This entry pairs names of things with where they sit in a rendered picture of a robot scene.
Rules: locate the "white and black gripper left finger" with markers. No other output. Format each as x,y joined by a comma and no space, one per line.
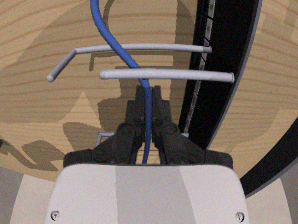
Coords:
121,146

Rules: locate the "blue cable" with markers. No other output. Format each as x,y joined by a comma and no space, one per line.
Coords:
94,5

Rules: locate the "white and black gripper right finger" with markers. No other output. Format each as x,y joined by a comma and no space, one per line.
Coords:
177,148

